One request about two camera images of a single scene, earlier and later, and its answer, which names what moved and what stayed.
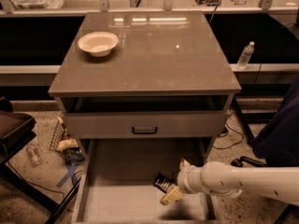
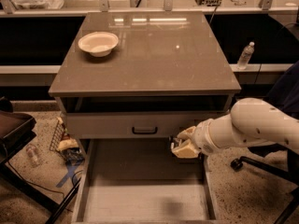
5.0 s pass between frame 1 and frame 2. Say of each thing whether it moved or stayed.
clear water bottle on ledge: stayed
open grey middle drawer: stayed
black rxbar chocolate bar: moved
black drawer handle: stayed
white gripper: moved
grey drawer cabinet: stayed
